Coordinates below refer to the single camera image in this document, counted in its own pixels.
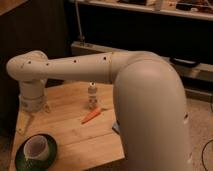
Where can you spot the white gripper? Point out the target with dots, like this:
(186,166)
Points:
(32,98)

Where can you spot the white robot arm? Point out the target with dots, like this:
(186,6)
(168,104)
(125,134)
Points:
(148,95)

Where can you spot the white cup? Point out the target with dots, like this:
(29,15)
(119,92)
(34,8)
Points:
(36,148)

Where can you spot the green plate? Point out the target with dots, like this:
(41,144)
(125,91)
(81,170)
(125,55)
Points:
(22,164)

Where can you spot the wooden table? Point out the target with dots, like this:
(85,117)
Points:
(91,146)

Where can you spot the orange toy carrot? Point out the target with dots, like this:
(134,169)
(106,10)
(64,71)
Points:
(91,115)

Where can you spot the small clear plastic bottle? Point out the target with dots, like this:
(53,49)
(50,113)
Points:
(92,95)

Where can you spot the blue sponge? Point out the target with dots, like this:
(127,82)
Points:
(115,128)

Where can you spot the background shelf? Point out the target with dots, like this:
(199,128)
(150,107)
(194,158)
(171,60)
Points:
(158,7)

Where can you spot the black handle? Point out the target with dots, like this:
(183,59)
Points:
(189,64)

